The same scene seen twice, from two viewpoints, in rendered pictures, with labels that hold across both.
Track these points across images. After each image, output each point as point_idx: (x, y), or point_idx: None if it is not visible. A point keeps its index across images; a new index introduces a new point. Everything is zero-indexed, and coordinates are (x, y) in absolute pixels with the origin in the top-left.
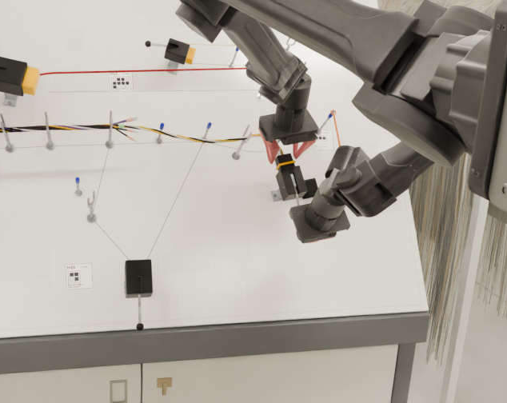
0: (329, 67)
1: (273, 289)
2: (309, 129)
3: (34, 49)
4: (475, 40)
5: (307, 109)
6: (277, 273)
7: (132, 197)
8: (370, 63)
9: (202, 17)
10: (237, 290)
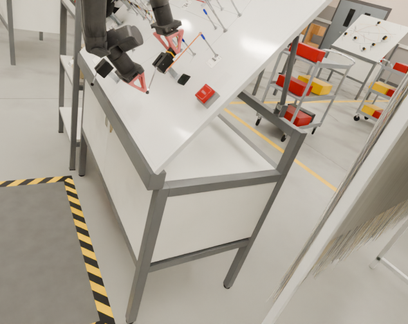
0: (259, 24)
1: (133, 110)
2: (163, 27)
3: None
4: None
5: (180, 21)
6: (141, 105)
7: (145, 49)
8: None
9: None
10: (128, 101)
